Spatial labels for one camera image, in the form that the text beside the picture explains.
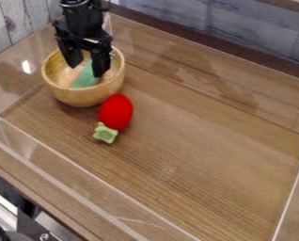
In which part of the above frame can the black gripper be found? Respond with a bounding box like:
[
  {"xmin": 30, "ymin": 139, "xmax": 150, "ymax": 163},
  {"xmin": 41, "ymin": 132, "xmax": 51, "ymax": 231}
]
[{"xmin": 54, "ymin": 0, "xmax": 114, "ymax": 77}]

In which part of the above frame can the green rectangular stick block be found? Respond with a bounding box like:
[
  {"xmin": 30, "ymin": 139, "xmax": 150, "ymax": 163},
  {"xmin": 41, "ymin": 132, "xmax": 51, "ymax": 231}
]
[{"xmin": 73, "ymin": 60, "xmax": 99, "ymax": 88}]

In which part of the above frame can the brown wooden bowl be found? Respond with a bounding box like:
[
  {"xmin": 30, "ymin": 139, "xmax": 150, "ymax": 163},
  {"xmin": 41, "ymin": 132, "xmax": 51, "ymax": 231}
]
[{"xmin": 42, "ymin": 48, "xmax": 126, "ymax": 107}]

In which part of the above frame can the red plush strawberry toy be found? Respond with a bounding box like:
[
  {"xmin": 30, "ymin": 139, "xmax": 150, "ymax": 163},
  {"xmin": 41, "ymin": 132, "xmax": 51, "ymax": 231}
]
[{"xmin": 94, "ymin": 94, "xmax": 134, "ymax": 144}]

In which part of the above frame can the black clamp under table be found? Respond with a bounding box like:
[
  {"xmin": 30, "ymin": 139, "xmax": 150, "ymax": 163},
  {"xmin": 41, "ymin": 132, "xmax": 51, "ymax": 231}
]
[{"xmin": 17, "ymin": 201, "xmax": 61, "ymax": 241}]

